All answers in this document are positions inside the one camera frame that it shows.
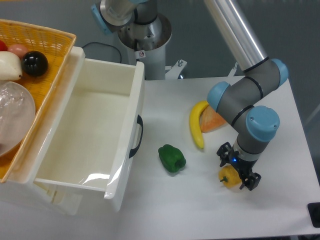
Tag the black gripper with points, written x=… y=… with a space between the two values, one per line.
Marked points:
x=249 y=179

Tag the white drawer cabinet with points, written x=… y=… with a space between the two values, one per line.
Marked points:
x=19 y=184

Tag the white metal bracket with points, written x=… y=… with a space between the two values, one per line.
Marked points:
x=173 y=72

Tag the red tomato toy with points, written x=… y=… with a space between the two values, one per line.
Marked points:
x=3 y=46

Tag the black ball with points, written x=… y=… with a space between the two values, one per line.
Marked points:
x=34 y=63

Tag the pink peach toy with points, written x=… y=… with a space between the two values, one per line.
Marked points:
x=18 y=49

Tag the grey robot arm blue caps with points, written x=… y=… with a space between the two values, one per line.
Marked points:
x=235 y=103

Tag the black corner device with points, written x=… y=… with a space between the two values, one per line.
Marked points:
x=314 y=213

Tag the white plastic drawer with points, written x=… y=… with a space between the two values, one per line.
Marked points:
x=89 y=152

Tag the black drawer handle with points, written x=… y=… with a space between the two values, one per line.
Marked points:
x=138 y=136

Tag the yellow woven basket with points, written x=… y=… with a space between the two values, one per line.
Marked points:
x=56 y=45

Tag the white radish toy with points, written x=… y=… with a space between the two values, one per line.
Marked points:
x=10 y=66

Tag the yellow banana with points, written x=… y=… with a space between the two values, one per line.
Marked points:
x=194 y=123

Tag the yellow bell pepper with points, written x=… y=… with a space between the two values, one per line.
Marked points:
x=229 y=176

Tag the green bell pepper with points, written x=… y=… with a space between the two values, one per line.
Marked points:
x=171 y=158

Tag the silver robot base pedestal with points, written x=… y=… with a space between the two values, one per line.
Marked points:
x=140 y=28

